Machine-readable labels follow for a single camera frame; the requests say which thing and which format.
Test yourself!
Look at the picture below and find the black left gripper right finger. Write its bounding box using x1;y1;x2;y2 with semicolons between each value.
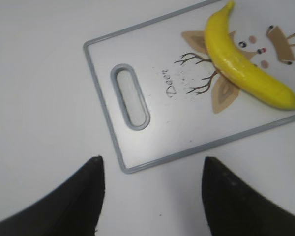
202;157;295;236

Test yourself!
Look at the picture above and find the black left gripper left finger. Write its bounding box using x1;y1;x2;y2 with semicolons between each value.
0;156;105;236

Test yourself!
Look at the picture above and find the yellow plastic banana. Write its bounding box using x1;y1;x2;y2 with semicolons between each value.
204;0;295;111

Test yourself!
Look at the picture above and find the white cutting board grey rim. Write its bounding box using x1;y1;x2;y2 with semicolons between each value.
83;0;295;174

